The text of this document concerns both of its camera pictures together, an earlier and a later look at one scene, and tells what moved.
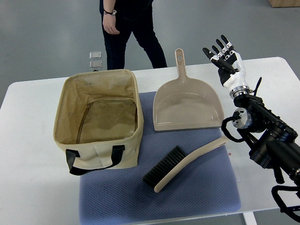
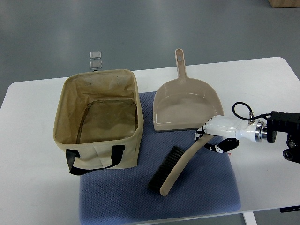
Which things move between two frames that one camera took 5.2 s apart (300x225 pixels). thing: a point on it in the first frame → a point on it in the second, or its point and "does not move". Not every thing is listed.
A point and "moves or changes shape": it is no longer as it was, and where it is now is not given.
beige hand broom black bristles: [173, 161] moves or changes shape
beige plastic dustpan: [183, 102] does not move
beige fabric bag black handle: [99, 121] does not move
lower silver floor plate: [95, 64] does not move
